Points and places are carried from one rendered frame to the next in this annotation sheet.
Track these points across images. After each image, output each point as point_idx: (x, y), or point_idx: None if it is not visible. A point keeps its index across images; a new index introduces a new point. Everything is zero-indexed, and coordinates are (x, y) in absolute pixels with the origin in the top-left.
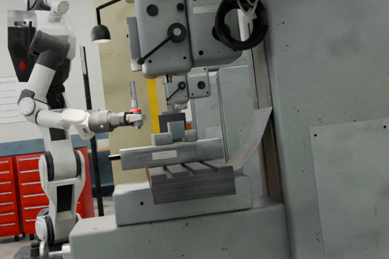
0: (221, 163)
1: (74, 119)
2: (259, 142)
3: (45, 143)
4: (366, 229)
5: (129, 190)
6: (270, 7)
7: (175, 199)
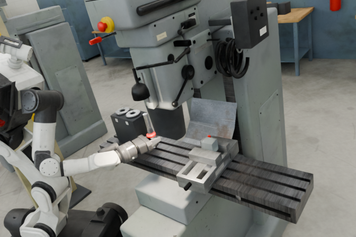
0: (284, 168)
1: (112, 162)
2: (232, 127)
3: (27, 175)
4: (274, 149)
5: (188, 198)
6: None
7: (301, 212)
